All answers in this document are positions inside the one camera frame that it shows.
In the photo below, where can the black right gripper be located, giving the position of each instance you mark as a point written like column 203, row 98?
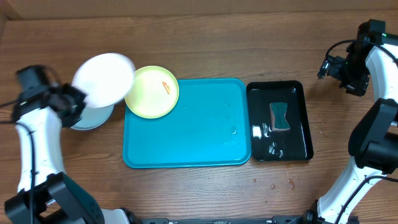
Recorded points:
column 358, row 89

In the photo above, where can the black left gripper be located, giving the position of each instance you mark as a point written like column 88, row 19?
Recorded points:
column 71, row 119

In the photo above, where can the light blue plate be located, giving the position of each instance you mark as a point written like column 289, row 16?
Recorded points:
column 92, row 118

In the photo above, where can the pink white plate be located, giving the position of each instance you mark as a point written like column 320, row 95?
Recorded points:
column 105, row 79

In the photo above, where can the green scrubbing sponge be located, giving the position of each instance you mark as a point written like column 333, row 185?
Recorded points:
column 278, row 112

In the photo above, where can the yellow plate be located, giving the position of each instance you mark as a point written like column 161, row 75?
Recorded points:
column 154, row 93

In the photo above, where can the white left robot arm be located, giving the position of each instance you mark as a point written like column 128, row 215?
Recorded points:
column 45, row 193

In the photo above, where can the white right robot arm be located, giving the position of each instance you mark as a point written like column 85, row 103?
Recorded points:
column 372, row 56

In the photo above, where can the black water tray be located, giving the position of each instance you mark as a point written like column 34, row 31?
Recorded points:
column 267, row 145

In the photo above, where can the teal serving tray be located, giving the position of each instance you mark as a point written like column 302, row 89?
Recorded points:
column 208, row 126

